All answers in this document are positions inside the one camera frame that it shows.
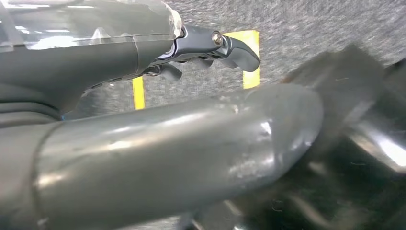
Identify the black robot lower body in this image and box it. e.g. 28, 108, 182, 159
177, 44, 406, 230

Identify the yellow floor tape square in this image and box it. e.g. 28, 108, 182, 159
132, 30, 261, 110

